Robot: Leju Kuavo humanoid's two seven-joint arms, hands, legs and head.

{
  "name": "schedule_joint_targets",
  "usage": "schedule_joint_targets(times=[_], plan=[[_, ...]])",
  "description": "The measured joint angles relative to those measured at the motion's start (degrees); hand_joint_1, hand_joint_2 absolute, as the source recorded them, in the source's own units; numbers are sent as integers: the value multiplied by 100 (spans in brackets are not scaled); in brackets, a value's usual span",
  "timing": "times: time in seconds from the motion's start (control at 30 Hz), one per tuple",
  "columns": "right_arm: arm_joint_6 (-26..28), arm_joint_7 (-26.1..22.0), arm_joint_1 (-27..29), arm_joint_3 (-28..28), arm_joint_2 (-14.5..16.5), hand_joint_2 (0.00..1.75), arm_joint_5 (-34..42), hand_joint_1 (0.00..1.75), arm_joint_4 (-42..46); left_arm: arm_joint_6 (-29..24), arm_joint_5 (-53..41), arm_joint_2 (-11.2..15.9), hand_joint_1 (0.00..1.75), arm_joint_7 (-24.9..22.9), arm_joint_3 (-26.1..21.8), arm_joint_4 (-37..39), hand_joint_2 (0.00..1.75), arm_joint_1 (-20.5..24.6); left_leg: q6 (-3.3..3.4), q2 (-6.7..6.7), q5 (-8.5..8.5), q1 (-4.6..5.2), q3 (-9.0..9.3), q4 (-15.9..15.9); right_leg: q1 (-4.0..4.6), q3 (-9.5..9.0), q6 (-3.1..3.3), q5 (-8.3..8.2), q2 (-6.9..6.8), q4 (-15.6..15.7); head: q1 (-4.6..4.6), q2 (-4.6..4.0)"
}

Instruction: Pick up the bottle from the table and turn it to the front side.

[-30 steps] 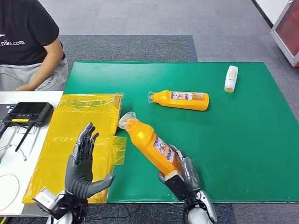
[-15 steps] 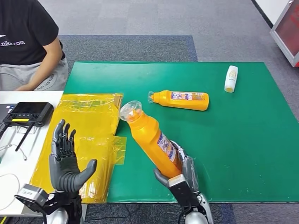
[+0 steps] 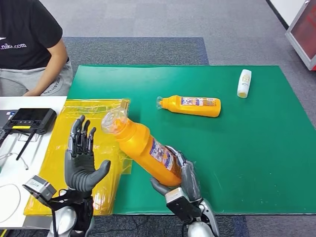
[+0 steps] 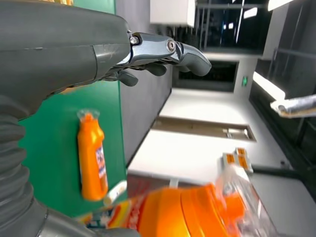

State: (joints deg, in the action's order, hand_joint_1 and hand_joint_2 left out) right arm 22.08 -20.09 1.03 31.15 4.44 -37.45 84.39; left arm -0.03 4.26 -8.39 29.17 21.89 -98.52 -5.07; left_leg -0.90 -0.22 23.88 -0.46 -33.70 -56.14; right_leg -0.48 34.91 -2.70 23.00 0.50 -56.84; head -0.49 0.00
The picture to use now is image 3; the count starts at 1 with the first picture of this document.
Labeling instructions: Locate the small white bottle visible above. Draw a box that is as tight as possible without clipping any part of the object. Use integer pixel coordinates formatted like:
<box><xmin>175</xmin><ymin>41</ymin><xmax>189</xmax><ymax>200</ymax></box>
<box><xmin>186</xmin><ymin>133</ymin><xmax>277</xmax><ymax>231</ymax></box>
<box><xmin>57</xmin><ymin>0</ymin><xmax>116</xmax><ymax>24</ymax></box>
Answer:
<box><xmin>237</xmin><ymin>69</ymin><xmax>252</xmax><ymax>99</ymax></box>

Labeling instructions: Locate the red and white cabinet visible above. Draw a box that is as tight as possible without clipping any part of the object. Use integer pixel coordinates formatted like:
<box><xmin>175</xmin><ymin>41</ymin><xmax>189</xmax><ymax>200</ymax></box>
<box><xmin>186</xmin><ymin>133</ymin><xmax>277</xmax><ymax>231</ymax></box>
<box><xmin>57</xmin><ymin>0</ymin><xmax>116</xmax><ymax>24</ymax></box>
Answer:
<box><xmin>285</xmin><ymin>0</ymin><xmax>316</xmax><ymax>71</ymax></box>

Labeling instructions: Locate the green mat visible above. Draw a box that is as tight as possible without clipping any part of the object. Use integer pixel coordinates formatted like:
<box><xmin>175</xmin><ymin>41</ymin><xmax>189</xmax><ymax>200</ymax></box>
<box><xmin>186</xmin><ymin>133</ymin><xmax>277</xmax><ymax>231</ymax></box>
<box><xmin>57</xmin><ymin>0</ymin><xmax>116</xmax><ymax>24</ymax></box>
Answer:
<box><xmin>67</xmin><ymin>65</ymin><xmax>316</xmax><ymax>216</ymax></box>

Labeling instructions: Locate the thin grey cable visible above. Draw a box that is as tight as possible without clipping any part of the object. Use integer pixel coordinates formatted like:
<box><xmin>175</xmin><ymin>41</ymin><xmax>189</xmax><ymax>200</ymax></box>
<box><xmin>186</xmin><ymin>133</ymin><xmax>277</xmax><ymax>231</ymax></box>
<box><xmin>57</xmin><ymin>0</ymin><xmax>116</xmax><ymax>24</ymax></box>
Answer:
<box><xmin>0</xmin><ymin>152</ymin><xmax>29</xmax><ymax>171</ymax></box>

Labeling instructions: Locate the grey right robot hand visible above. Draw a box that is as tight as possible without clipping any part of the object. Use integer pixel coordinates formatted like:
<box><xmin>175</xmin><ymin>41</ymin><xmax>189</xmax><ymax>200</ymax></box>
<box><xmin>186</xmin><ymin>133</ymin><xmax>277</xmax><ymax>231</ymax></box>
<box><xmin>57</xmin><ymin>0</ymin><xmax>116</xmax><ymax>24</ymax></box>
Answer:
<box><xmin>150</xmin><ymin>145</ymin><xmax>202</xmax><ymax>204</ymax></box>

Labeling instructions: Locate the orange bottle with clear cap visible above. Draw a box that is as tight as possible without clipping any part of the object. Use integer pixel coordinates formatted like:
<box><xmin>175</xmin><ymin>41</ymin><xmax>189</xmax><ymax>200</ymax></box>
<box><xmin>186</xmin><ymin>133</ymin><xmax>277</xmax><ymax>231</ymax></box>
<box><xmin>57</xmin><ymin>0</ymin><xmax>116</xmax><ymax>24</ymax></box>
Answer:
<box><xmin>156</xmin><ymin>95</ymin><xmax>222</xmax><ymax>118</ymax></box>
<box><xmin>101</xmin><ymin>108</ymin><xmax>183</xmax><ymax>188</ymax></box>

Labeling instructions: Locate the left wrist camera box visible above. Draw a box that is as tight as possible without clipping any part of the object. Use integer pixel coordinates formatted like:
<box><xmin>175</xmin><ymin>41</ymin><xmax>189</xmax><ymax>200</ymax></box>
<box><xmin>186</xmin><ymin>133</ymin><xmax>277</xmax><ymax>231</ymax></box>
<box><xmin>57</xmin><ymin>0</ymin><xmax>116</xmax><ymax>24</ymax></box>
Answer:
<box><xmin>22</xmin><ymin>175</ymin><xmax>57</xmax><ymax>206</ymax></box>

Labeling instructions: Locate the person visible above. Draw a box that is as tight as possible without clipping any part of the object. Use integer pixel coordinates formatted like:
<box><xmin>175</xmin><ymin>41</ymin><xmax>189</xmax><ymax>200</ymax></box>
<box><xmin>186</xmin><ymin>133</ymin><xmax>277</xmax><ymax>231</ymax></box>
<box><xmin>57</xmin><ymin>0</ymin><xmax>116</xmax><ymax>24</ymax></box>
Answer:
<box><xmin>0</xmin><ymin>0</ymin><xmax>73</xmax><ymax>97</ymax></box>

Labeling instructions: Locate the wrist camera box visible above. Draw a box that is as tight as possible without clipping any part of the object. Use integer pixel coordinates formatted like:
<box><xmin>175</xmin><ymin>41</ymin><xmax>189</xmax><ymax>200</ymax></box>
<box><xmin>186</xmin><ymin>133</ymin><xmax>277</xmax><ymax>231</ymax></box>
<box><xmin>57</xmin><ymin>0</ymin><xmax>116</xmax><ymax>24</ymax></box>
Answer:
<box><xmin>22</xmin><ymin>175</ymin><xmax>57</xmax><ymax>206</ymax></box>
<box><xmin>164</xmin><ymin>187</ymin><xmax>202</xmax><ymax>222</ymax></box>

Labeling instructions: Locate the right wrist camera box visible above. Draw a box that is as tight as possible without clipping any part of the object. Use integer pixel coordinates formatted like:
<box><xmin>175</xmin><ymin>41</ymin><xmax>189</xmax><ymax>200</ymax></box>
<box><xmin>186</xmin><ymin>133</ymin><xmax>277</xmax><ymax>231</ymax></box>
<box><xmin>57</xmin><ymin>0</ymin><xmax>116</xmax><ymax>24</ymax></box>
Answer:
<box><xmin>164</xmin><ymin>187</ymin><xmax>202</xmax><ymax>222</ymax></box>

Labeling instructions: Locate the white cable loop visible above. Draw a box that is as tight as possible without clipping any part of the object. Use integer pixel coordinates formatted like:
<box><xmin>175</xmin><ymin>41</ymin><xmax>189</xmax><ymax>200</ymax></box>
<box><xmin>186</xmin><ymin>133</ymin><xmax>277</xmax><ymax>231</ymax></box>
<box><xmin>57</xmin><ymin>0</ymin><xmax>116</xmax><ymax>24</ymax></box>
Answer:
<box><xmin>0</xmin><ymin>184</ymin><xmax>22</xmax><ymax>224</ymax></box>

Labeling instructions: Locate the black remote controller with antennas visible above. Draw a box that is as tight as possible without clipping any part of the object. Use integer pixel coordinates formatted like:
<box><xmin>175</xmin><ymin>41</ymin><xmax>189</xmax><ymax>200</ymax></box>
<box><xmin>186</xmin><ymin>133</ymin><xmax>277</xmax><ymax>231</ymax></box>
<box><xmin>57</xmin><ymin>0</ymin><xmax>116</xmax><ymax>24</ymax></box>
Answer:
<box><xmin>0</xmin><ymin>108</ymin><xmax>57</xmax><ymax>161</ymax></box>

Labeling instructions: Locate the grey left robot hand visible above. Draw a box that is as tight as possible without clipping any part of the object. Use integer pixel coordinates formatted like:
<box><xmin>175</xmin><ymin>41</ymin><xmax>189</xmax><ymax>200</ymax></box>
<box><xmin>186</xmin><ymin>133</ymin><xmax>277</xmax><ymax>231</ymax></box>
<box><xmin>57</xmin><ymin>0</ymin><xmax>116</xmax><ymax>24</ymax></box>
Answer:
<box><xmin>64</xmin><ymin>115</ymin><xmax>111</xmax><ymax>194</ymax></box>

